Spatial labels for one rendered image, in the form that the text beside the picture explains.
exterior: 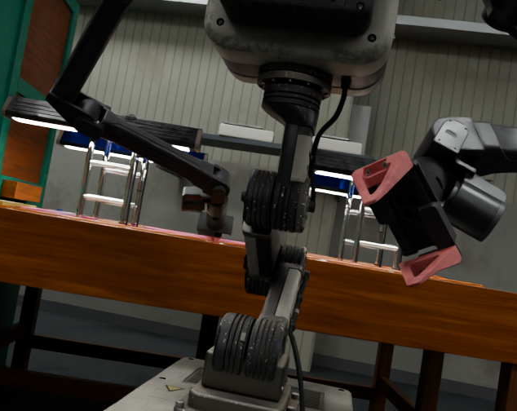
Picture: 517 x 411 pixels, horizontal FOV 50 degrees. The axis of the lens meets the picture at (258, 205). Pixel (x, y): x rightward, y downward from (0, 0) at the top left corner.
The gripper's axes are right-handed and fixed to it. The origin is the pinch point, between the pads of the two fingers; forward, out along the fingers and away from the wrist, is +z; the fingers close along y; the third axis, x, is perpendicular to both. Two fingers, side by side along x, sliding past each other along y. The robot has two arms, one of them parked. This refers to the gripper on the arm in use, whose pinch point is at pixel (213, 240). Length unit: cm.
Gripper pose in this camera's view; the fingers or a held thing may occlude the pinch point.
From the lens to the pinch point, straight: 168.2
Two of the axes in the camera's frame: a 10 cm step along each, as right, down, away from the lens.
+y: -9.9, -1.5, -0.3
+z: -1.2, 6.5, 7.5
